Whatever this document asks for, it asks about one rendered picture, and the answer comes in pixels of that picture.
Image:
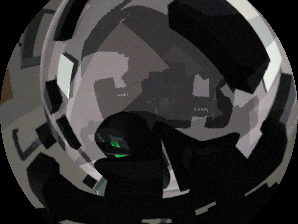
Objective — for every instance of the white flat panel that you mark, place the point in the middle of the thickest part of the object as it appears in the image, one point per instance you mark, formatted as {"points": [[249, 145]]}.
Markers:
{"points": [[264, 34]]}

